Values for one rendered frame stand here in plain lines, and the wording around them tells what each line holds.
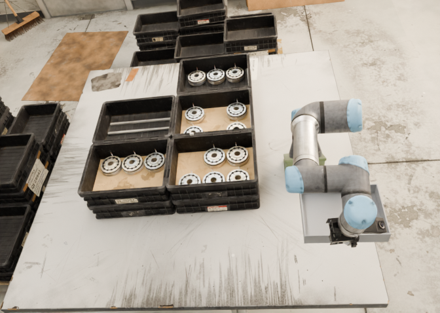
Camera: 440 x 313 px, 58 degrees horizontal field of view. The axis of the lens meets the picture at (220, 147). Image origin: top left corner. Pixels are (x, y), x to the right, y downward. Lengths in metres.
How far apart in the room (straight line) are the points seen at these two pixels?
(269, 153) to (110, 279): 0.97
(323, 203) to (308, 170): 0.40
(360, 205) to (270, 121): 1.25
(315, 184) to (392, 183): 1.84
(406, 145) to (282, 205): 1.47
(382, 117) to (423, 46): 0.99
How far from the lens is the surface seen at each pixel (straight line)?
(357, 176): 1.09
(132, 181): 1.93
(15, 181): 2.63
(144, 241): 1.89
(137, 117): 2.22
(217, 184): 1.69
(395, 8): 4.50
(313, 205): 1.47
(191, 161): 1.92
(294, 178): 1.08
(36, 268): 2.05
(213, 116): 2.10
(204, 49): 3.36
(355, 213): 1.04
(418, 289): 2.57
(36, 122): 3.24
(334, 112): 1.41
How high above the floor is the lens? 2.30
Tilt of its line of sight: 49 degrees down
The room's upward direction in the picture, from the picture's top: 11 degrees counter-clockwise
